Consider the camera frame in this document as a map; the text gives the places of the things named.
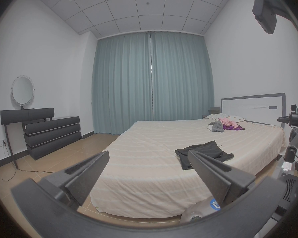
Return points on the white wall socket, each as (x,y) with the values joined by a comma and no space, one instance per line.
(2,142)

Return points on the grey bedside table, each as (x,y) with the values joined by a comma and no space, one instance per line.
(213,110)

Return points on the black T-shirt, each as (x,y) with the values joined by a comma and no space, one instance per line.
(208,150)

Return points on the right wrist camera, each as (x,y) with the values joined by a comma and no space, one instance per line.
(293,108)

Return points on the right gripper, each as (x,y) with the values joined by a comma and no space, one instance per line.
(293,120)

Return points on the white printed pillow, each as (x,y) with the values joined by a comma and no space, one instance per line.
(234,117)

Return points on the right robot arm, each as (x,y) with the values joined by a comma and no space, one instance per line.
(291,152)

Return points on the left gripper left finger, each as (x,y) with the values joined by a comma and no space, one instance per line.
(84,175)

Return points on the purple garment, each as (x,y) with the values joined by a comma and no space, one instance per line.
(234,128)

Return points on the pink garment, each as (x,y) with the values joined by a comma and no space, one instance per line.
(227,121)

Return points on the black chest of drawers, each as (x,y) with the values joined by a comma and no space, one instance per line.
(52,132)

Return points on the grey garment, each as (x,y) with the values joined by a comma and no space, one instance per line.
(218,127)

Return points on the bed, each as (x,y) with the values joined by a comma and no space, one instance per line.
(151,162)

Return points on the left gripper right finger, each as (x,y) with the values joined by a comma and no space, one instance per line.
(218,177)

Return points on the round white mirror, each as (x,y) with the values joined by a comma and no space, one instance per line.
(22,90)

